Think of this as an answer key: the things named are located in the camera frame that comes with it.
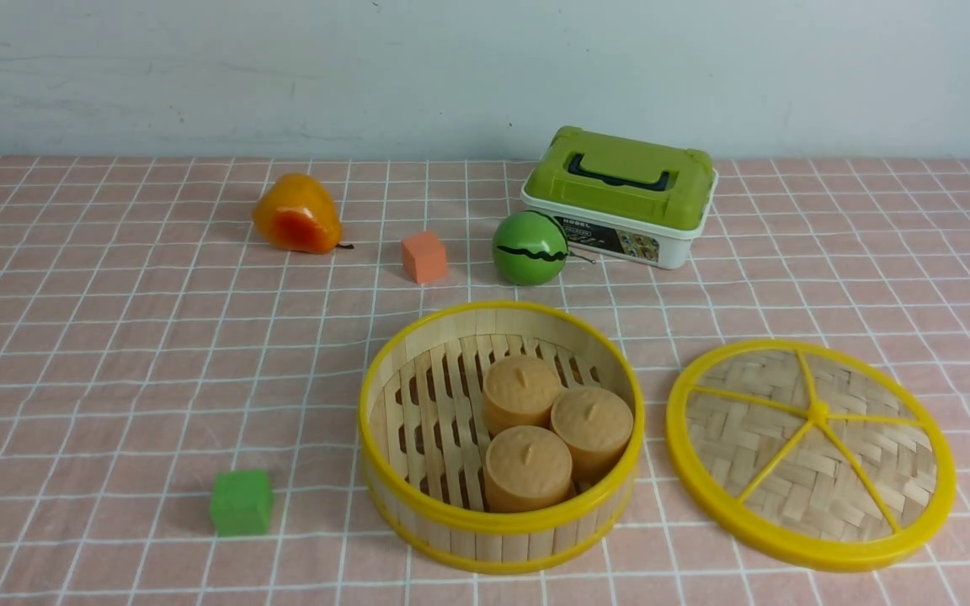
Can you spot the yellow rimmed woven bamboo lid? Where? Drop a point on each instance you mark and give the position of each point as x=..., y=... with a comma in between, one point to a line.
x=809, y=455

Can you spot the bamboo steamer basket yellow rims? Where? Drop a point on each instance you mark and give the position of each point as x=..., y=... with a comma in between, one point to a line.
x=424, y=440

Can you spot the white box with green lid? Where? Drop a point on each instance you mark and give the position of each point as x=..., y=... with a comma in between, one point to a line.
x=629, y=199

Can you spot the green toy watermelon ball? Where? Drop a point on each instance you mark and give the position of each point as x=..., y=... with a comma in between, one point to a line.
x=530, y=248

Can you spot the orange foam cube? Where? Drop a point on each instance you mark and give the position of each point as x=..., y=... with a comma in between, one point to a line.
x=424, y=257

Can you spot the tan bun back left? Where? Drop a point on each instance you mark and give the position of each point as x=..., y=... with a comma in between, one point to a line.
x=519, y=390

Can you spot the tan bun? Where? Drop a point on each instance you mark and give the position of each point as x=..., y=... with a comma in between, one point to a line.
x=596, y=425
x=519, y=390
x=526, y=468

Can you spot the tan bun right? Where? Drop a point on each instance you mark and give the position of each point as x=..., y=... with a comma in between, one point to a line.
x=596, y=425

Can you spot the tan bun front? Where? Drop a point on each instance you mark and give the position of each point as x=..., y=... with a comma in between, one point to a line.
x=526, y=468

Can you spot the orange yellow toy pear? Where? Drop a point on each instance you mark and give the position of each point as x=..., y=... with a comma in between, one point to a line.
x=298, y=215

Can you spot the green foam cube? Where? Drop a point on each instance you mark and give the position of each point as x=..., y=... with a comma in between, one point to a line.
x=242, y=503

